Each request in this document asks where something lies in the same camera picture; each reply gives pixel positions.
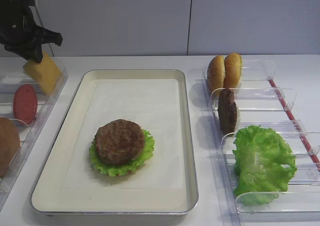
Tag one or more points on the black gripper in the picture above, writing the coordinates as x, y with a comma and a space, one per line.
16, 25

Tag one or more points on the yellow cheese slice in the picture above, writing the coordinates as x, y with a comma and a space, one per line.
46, 73

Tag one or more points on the red tomato slice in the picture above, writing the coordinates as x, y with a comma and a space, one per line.
25, 104

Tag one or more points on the brown bread bun left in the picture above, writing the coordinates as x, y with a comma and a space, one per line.
9, 144

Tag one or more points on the brown meat patty on tray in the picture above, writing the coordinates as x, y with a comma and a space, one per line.
119, 142

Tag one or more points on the green lettuce leaf on tray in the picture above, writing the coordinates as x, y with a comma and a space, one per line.
127, 168

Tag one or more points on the brown meat patty in rack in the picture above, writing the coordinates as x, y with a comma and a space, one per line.
227, 111

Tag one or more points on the large green lettuce leaf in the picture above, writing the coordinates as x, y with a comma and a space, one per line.
264, 165

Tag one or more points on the clear acrylic rack left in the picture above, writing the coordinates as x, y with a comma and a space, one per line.
12, 76

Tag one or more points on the clear acrylic rack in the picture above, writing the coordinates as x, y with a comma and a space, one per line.
262, 103
12, 76

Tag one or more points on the white paper tray liner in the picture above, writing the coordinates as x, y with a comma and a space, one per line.
154, 104

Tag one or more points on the white metal tray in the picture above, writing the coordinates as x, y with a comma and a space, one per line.
50, 195

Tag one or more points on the tan bun half left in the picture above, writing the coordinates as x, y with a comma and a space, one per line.
216, 73

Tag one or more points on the tan bun half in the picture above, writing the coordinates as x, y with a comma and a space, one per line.
216, 73
233, 70

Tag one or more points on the tan bun half right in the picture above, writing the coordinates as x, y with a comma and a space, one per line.
233, 70

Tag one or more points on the clear acrylic rack right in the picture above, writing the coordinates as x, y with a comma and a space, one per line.
262, 103

